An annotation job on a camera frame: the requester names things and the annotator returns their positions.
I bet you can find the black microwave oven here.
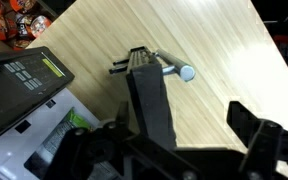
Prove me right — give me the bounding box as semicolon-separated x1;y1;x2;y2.
0;45;118;180

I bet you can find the orange noodle cup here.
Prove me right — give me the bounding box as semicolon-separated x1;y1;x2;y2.
9;0;35;13
30;15;54;39
11;37;34;51
0;13;19;41

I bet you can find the cardboard box of noodle cups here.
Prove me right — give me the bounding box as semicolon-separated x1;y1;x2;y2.
0;0;60;52

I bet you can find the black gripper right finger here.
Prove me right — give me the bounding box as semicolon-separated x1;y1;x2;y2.
226;100;288;180

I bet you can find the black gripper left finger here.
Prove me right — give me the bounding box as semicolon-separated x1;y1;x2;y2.
43;101;198;180

